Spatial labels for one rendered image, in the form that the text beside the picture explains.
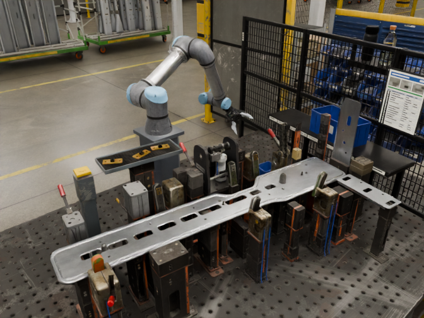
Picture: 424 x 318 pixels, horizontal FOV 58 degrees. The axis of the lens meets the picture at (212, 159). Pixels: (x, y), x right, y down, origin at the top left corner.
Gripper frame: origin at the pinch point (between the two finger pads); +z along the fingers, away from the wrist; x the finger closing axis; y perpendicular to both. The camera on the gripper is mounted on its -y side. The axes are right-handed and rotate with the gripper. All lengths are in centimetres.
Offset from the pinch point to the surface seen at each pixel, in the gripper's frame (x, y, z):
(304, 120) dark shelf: 29.9, -4.3, 23.0
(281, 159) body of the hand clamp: 14, 46, 41
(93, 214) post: -52, 109, 14
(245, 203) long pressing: -4, 81, 50
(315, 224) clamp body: 8, 57, 76
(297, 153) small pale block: 21, 41, 43
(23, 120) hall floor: -244, -108, -257
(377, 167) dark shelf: 44, 32, 73
